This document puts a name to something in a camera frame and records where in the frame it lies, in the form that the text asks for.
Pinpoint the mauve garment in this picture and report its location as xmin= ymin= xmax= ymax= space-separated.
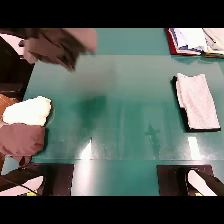
xmin=0 ymin=122 xmax=46 ymax=168

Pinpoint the white and blue garment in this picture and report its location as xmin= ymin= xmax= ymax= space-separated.
xmin=168 ymin=28 xmax=210 ymax=54

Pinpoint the red garment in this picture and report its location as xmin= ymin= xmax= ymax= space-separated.
xmin=164 ymin=28 xmax=188 ymax=56

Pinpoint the pale pink folded garment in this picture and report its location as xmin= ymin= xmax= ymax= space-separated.
xmin=175 ymin=72 xmax=221 ymax=131

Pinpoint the beige garment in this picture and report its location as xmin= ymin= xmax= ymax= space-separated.
xmin=201 ymin=28 xmax=224 ymax=59

